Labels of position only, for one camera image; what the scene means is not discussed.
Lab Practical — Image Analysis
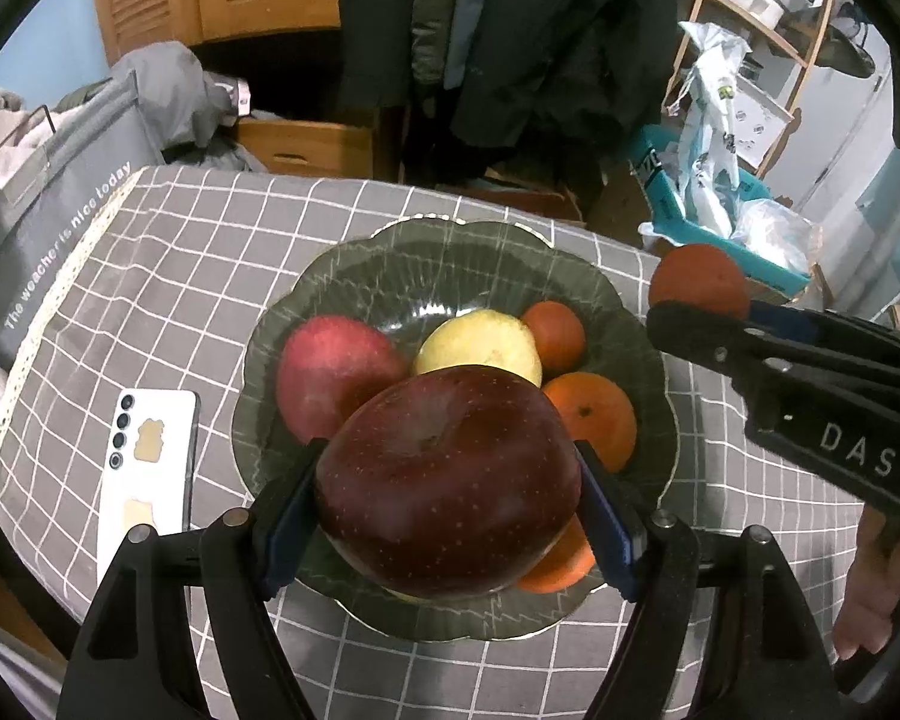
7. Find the small tangerine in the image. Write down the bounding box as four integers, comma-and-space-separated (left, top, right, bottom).
521, 301, 587, 374
649, 244, 752, 320

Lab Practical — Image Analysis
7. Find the white smartphone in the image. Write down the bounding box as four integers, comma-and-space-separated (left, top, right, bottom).
96, 388, 198, 586

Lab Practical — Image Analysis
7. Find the wooden drawer box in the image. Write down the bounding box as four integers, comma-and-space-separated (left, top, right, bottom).
236, 118, 376, 179

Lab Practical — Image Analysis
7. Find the orange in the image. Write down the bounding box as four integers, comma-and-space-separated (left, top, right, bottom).
516, 516, 597, 593
544, 373, 638, 473

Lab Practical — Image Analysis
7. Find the wooden shelf unit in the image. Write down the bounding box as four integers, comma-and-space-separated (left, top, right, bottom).
667, 0, 837, 181

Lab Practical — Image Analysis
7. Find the large cardboard box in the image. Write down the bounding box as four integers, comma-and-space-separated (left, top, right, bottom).
585, 165, 833, 308

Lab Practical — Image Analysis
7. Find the dark hanging bag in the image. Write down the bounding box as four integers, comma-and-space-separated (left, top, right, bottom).
825, 11, 875, 80

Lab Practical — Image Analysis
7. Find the person's right hand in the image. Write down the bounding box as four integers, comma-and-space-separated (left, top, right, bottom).
832, 506, 900, 661

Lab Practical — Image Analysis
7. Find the black coat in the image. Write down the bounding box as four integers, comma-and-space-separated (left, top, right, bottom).
341, 0, 680, 166

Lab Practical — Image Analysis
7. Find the white door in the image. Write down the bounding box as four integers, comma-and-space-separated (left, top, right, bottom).
776, 45, 900, 316

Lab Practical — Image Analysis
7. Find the grey clothes pile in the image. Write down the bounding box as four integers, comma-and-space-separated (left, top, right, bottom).
112, 41, 267, 170

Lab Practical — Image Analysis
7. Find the white printed plastic bag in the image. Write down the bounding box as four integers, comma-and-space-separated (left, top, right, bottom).
664, 21, 755, 237

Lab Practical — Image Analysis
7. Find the green glass bowl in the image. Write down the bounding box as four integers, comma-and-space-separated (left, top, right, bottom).
230, 219, 677, 644

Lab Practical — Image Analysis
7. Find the teal storage box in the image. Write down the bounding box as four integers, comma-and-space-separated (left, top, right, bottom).
630, 124, 812, 293

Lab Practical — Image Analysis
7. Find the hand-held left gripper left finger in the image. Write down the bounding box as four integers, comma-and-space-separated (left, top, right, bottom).
67, 436, 329, 720

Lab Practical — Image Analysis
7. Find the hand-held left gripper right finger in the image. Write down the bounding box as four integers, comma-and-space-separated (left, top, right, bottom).
574, 439, 841, 720

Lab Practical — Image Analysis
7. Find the clear plastic bag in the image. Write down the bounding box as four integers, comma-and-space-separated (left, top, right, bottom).
731, 199, 822, 275

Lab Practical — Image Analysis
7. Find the grey jacket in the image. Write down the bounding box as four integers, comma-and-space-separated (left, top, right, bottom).
409, 0, 503, 91

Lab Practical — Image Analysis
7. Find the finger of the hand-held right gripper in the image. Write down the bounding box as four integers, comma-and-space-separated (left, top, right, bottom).
647, 301, 792, 398
750, 300, 900, 391

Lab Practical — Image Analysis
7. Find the large dark red apple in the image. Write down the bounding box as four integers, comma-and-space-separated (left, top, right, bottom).
315, 364, 584, 601

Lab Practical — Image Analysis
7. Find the white plastic basket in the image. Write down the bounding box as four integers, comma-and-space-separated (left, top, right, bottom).
727, 79, 796, 166

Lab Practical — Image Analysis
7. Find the cardboard box with red label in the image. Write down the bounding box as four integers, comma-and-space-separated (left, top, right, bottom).
435, 165, 590, 226

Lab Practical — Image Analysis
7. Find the grey laundry bag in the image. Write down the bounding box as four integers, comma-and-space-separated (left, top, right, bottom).
0, 75, 158, 372

